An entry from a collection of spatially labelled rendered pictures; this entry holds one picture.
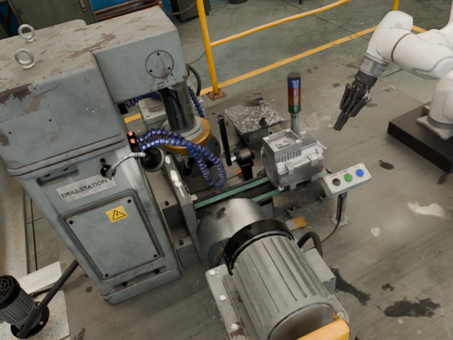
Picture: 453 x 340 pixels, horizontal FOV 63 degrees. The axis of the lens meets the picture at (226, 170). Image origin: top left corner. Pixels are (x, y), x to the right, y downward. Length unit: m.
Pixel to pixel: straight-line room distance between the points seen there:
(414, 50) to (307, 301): 0.84
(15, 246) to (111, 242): 1.97
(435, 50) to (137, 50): 0.86
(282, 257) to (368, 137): 1.31
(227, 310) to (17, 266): 2.23
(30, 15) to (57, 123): 3.28
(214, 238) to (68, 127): 0.53
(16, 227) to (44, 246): 0.34
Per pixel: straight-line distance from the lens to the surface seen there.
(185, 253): 1.48
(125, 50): 1.00
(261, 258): 0.83
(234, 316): 1.00
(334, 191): 1.38
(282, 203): 1.58
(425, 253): 1.59
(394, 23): 1.39
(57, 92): 0.94
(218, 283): 1.05
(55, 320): 2.13
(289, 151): 1.44
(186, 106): 1.17
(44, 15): 4.23
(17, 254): 3.12
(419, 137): 1.96
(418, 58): 1.30
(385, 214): 1.68
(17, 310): 2.03
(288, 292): 0.80
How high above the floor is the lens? 2.06
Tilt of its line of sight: 42 degrees down
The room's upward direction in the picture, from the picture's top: 11 degrees counter-clockwise
